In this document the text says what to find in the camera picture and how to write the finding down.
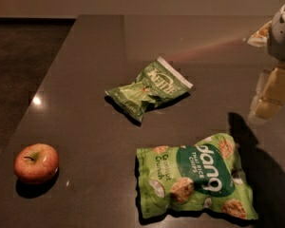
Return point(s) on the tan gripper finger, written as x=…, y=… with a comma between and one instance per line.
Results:
x=270, y=95
x=260, y=38

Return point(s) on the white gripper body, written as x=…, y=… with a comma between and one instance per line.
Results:
x=282, y=35

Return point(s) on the green jalapeno kettle chip bag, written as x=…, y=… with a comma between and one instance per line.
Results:
x=158, y=84

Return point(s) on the green dang rice chips bag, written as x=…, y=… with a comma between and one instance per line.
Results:
x=185, y=178

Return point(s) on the red apple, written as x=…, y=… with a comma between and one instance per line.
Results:
x=36, y=164

